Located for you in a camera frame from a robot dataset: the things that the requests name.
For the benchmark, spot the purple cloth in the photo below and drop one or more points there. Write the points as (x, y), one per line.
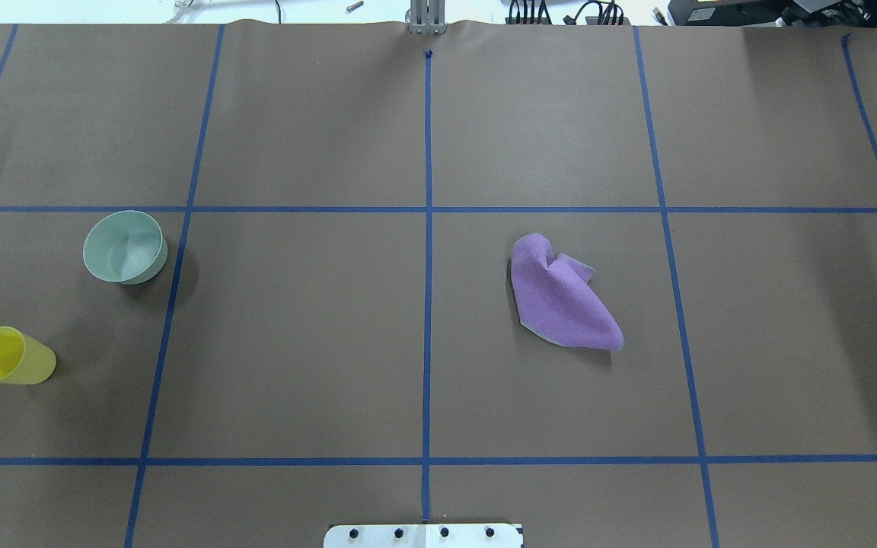
(554, 300)

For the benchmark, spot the yellow plastic cup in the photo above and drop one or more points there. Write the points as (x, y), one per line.
(23, 360)

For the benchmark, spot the mint green bowl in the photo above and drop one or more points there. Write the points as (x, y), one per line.
(126, 247)

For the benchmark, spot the black device on desk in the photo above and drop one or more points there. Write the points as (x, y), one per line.
(789, 13)

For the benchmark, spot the aluminium frame post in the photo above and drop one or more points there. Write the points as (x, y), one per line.
(427, 17)

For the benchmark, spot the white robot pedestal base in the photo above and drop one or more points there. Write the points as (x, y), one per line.
(425, 535)

